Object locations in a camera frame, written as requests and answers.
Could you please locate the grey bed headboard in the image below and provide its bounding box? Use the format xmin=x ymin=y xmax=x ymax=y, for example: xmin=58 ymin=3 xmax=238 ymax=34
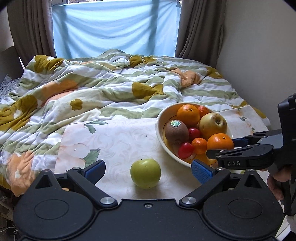
xmin=0 ymin=46 xmax=23 ymax=82

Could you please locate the yellow pear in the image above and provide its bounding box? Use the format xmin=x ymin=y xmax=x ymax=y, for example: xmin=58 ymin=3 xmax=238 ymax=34
xmin=199 ymin=113 xmax=228 ymax=140

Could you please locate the cream oval bowl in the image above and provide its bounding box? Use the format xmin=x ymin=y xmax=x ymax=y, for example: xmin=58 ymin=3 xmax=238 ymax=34
xmin=156 ymin=103 xmax=234 ymax=167

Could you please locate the right hand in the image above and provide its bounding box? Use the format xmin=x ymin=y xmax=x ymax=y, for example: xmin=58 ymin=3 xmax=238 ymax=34
xmin=267 ymin=168 xmax=292 ymax=201

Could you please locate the light blue window cloth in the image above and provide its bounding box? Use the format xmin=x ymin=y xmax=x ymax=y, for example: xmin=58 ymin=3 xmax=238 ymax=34
xmin=52 ymin=1 xmax=181 ymax=59

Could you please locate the small mandarin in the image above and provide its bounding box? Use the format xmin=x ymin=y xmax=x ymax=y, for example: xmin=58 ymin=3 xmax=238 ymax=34
xmin=191 ymin=138 xmax=207 ymax=155

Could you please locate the right brown curtain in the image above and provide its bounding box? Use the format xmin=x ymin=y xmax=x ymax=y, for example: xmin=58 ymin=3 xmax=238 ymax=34
xmin=175 ymin=0 xmax=227 ymax=67

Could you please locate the brown curtain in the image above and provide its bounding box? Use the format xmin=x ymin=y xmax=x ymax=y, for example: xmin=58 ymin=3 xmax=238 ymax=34
xmin=7 ymin=0 xmax=56 ymax=66
xmin=175 ymin=0 xmax=227 ymax=67

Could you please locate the large green apple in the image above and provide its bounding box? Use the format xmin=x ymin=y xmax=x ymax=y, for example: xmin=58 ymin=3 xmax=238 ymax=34
xmin=130 ymin=159 xmax=161 ymax=189

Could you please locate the brown kiwi with sticker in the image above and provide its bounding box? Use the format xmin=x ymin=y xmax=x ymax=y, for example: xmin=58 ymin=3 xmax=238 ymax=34
xmin=164 ymin=120 xmax=189 ymax=145

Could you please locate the large orange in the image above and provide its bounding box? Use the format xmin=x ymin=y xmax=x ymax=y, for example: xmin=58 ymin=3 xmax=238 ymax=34
xmin=176 ymin=104 xmax=200 ymax=127

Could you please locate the floral striped quilt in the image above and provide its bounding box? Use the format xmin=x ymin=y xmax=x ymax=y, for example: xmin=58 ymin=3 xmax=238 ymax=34
xmin=1 ymin=49 xmax=270 ymax=196

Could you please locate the red cherry tomato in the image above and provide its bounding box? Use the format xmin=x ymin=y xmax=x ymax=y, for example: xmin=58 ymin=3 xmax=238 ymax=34
xmin=188 ymin=128 xmax=202 ymax=142

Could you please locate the left brown curtain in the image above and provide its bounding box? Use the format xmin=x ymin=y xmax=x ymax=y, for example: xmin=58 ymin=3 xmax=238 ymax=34
xmin=7 ymin=0 xmax=56 ymax=66

